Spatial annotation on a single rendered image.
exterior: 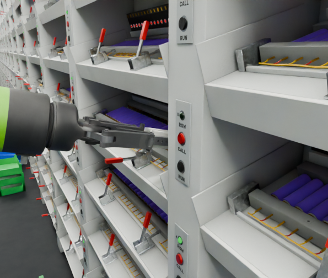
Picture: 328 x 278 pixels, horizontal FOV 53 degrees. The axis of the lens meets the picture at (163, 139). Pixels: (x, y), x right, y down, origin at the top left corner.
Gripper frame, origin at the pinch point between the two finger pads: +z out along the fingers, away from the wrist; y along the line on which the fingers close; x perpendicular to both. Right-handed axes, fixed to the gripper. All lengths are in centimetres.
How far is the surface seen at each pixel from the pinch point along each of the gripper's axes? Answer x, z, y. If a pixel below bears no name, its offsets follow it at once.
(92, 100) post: 0, 2, -54
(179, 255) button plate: -16.3, 0.5, 11.8
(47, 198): -85, 17, -177
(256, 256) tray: -8.1, 1.0, 25.9
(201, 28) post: 17.0, -6.8, 15.5
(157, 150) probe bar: -3.9, 3.1, -7.0
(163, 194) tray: -8.8, -0.5, 4.7
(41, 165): -65, 13, -194
